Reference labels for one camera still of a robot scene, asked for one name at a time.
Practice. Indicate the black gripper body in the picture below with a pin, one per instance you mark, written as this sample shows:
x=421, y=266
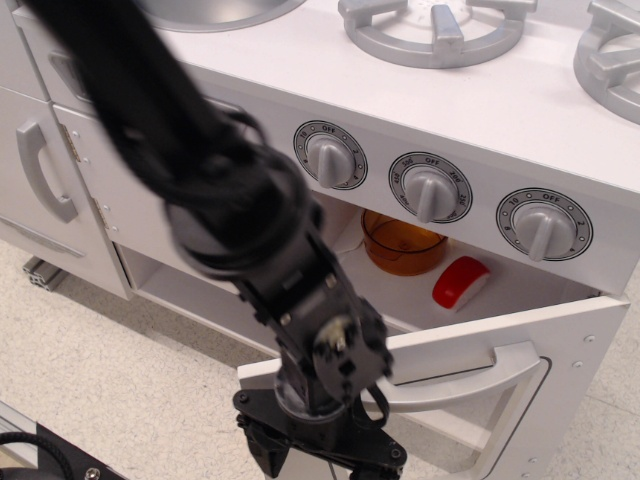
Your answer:
x=349, y=440

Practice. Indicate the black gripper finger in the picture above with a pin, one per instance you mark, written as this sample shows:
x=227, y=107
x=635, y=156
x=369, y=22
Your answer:
x=372, y=473
x=268, y=447

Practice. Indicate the white oven door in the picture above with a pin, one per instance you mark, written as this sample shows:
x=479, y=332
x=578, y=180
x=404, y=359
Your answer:
x=506, y=435

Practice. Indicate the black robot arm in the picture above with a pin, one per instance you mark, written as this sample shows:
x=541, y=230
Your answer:
x=241, y=212

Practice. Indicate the orange transparent cup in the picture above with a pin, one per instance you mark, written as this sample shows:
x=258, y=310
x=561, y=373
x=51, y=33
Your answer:
x=401, y=248

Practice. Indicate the red white toy sushi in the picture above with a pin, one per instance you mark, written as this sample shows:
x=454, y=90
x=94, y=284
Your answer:
x=463, y=279

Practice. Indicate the grey middle stove knob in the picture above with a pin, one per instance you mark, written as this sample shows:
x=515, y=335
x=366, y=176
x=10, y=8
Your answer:
x=430, y=187

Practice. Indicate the grey stove knob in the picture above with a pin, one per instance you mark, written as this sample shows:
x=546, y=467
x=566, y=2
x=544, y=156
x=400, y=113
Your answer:
x=330, y=155
x=430, y=187
x=544, y=225

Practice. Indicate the grey left stove knob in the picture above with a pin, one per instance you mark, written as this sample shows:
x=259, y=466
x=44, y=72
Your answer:
x=330, y=155

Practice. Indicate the grey right stove knob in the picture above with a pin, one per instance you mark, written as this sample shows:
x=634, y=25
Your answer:
x=544, y=225

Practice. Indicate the white toy kitchen unit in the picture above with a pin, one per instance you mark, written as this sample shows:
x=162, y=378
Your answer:
x=521, y=120

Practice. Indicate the silver stove burner centre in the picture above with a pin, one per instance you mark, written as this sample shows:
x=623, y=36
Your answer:
x=435, y=34

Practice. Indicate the silver stove burner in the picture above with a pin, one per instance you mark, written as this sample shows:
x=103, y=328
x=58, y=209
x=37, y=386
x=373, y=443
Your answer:
x=435, y=34
x=601, y=71

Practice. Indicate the silver vent grille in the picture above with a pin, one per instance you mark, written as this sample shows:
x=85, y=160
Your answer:
x=69, y=74

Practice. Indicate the silver sink basin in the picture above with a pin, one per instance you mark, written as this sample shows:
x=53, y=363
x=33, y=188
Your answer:
x=213, y=15

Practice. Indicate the silver stove burner right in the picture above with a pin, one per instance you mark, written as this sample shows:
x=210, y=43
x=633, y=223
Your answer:
x=601, y=71

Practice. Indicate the silver oven door handle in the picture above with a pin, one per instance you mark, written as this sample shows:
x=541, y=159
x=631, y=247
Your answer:
x=512, y=364

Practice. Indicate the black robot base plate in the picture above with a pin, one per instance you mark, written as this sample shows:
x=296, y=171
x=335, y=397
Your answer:
x=83, y=465

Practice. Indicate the aluminium frame rail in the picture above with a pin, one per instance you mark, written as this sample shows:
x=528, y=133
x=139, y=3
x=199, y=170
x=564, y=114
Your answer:
x=43, y=274

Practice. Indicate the silver fridge door handle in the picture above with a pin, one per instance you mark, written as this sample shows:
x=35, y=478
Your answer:
x=30, y=142

